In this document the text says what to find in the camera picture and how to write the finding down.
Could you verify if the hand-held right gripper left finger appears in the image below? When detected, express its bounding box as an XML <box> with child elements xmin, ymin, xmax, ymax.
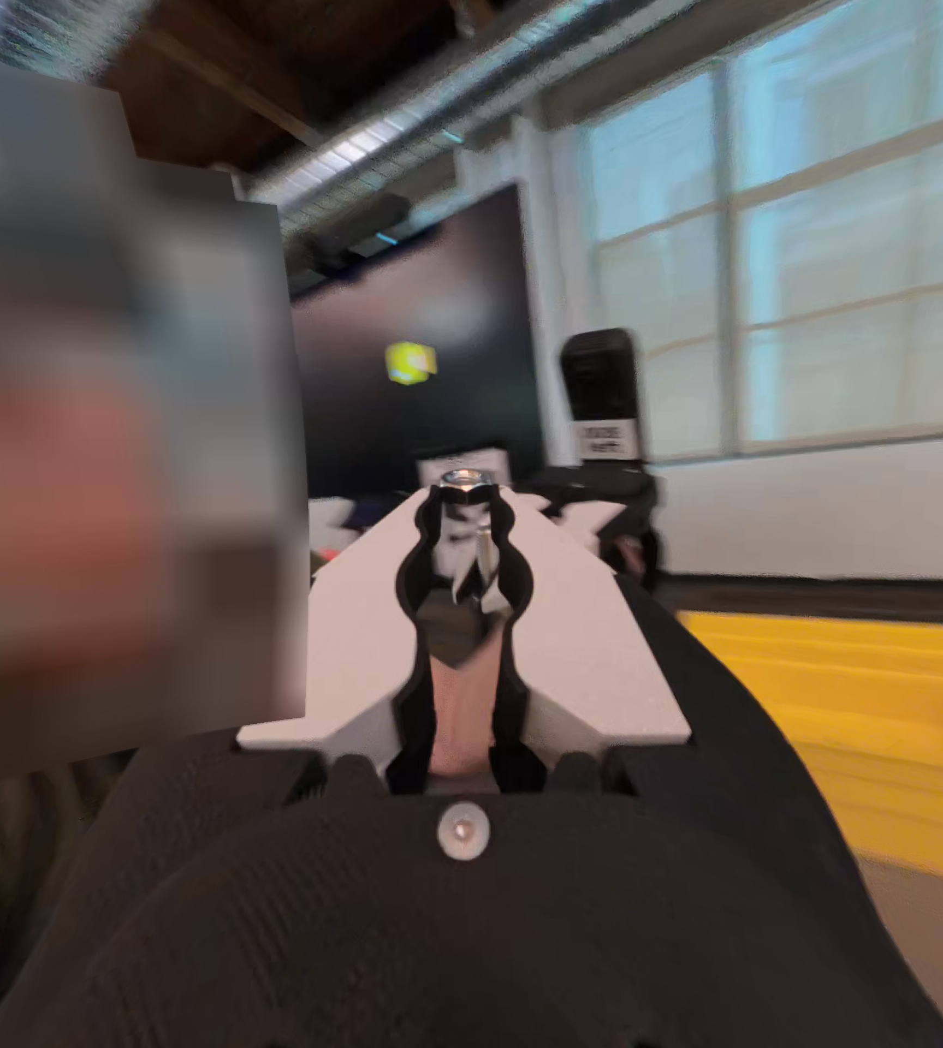
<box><xmin>238</xmin><ymin>483</ymin><xmax>443</xmax><ymax>775</ymax></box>

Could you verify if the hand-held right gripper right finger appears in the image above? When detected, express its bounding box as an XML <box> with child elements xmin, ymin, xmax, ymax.
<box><xmin>489</xmin><ymin>483</ymin><xmax>693</xmax><ymax>795</ymax></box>

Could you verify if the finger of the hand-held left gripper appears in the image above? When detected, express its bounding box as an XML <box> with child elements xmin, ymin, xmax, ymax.
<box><xmin>436</xmin><ymin>501</ymin><xmax>490</xmax><ymax>609</ymax></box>
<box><xmin>557</xmin><ymin>499</ymin><xmax>630</xmax><ymax>545</ymax></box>

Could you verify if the silver hex nut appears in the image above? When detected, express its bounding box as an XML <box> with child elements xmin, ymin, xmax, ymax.
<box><xmin>437</xmin><ymin>468</ymin><xmax>500</xmax><ymax>502</ymax></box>

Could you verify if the yellow divided plastic bin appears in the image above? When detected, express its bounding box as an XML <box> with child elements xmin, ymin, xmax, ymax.
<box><xmin>674</xmin><ymin>610</ymin><xmax>943</xmax><ymax>894</ymax></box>

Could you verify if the black television screen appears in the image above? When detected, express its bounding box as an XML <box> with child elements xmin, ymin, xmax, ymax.
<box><xmin>289</xmin><ymin>182</ymin><xmax>548</xmax><ymax>502</ymax></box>

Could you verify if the black video bar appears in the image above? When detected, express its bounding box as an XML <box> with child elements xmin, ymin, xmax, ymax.
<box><xmin>303</xmin><ymin>195</ymin><xmax>417</xmax><ymax>275</ymax></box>

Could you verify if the large paned window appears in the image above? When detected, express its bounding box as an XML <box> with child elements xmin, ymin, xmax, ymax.
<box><xmin>578</xmin><ymin>0</ymin><xmax>943</xmax><ymax>461</ymax></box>

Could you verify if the silver ventilation duct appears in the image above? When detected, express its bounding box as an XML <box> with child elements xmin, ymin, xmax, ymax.
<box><xmin>254</xmin><ymin>0</ymin><xmax>714</xmax><ymax>239</ymax></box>

